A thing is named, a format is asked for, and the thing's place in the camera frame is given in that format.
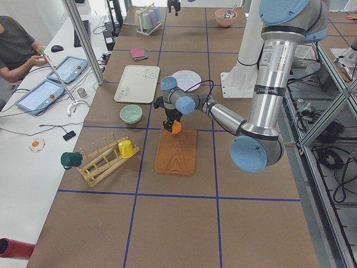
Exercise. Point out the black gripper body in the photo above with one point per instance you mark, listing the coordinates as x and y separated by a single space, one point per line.
171 114
173 3

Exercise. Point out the orange fruit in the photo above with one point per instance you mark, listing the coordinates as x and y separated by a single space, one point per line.
176 127

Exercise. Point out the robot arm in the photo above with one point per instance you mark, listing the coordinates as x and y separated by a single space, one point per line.
283 25

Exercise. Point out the cream bear tray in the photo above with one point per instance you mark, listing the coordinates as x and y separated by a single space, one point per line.
137 84

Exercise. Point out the blue cup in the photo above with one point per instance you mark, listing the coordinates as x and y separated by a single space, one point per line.
158 13

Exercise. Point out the purple cup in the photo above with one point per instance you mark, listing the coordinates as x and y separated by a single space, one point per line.
153 16

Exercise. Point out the white cup rack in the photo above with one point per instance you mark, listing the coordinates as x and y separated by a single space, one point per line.
138 20

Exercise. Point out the wooden cutting board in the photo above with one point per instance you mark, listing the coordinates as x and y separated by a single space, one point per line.
176 153

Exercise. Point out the green cup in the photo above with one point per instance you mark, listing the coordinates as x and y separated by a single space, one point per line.
146 22

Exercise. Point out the white round plate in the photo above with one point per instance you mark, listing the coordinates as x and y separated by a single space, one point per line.
187 80

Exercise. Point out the green bowl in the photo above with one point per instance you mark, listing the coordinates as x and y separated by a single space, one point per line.
131 114

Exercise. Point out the pink bowl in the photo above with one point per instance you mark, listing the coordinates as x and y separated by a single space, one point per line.
223 22

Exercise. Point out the yellow mug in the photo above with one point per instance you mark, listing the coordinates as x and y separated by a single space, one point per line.
126 149

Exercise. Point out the metal scoop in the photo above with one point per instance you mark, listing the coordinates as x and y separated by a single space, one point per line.
230 13

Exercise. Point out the pink cloth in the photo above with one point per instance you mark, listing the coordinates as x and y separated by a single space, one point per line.
137 51

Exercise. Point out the wooden drying rack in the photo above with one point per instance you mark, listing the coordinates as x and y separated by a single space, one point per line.
103 161

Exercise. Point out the black small device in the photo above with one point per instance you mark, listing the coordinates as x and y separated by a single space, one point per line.
69 135

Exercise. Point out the dark green mug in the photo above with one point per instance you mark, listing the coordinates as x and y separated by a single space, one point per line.
71 159

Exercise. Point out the blue teach pendant far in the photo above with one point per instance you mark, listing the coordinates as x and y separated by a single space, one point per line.
71 68

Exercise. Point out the blue teach pendant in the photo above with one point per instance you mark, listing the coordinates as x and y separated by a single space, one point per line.
71 68
40 97

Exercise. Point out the blue teach pendant near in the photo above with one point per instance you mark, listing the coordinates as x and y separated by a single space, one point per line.
40 97

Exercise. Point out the black computer mouse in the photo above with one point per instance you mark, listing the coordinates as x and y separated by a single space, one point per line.
57 48

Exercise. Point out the fried egg toy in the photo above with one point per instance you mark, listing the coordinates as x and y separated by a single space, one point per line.
37 145

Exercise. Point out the seated person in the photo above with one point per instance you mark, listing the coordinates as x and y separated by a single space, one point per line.
20 52

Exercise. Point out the red cylinder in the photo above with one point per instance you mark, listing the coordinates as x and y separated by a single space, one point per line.
13 249

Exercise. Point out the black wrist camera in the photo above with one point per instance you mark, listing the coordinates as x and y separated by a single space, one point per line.
159 103

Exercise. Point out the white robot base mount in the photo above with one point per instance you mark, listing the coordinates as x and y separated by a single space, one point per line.
240 81

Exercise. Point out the aluminium frame post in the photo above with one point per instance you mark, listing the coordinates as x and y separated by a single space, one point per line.
84 39

